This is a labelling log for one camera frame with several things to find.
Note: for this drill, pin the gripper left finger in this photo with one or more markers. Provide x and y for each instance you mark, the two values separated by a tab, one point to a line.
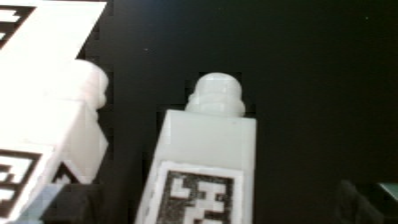
77	205

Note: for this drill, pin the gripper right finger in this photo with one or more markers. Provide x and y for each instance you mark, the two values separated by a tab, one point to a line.
356	210

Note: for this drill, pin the white table leg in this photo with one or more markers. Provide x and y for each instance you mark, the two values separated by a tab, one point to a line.
200	187
52	95

